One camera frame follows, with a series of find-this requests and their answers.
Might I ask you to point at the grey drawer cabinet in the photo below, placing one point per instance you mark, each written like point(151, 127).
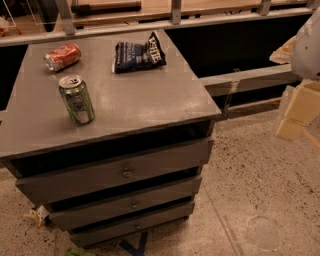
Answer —
point(135, 113)

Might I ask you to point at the middle grey drawer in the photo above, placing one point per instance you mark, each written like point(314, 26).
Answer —
point(125, 204)

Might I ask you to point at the orange soda can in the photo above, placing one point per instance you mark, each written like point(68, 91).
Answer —
point(62, 57)

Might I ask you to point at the bottom grey drawer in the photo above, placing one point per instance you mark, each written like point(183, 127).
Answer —
point(132, 225)

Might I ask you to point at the blue chip bag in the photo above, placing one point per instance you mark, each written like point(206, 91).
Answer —
point(131, 56)

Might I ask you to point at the green object on floor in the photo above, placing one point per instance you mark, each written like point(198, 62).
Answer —
point(77, 252)

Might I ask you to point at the grey drawer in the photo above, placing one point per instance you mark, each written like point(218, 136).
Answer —
point(61, 185)
point(125, 204)
point(132, 225)

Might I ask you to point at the crumpled paper scrap on floor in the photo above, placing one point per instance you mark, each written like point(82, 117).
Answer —
point(39, 214)

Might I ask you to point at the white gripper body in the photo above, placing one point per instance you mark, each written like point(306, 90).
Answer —
point(307, 50)

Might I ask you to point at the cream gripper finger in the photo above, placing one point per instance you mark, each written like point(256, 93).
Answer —
point(283, 54)
point(301, 105)

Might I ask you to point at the green soda can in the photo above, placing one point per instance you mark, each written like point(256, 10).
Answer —
point(75, 95)

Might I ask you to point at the top grey drawer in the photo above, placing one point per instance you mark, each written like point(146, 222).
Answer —
point(61, 185)

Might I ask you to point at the dark wooden bar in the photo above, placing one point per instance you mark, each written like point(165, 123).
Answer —
point(104, 6)

